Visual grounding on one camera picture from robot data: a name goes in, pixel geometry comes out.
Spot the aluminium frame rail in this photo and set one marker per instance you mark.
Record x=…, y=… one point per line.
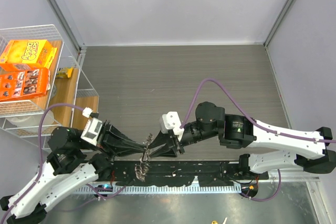
x=292, y=176

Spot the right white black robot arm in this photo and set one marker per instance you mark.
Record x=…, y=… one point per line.
x=290, y=148

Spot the white wire basket rack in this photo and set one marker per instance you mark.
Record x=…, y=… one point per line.
x=19, y=117

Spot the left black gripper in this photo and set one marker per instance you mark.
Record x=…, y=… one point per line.
x=108, y=137

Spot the orange photo printed box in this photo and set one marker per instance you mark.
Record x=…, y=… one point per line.
x=23, y=85

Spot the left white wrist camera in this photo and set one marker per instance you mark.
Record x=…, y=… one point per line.
x=91, y=131

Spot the yellow orange cereal box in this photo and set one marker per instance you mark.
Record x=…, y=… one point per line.
x=27, y=55

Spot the slotted grey cable duct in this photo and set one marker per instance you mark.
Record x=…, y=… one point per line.
x=194, y=188

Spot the wooden shelf board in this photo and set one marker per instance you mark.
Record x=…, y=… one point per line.
x=77, y=90

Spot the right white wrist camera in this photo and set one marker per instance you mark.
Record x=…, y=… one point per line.
x=171, y=121

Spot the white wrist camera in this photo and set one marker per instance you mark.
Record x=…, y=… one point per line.
x=91, y=131
x=171, y=121

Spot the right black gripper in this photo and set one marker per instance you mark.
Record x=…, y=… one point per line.
x=174, y=145

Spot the small yellow packet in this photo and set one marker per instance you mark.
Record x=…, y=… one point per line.
x=64, y=73

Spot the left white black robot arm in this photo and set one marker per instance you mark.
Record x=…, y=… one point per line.
x=78, y=157

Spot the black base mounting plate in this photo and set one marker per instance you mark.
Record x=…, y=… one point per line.
x=180, y=173

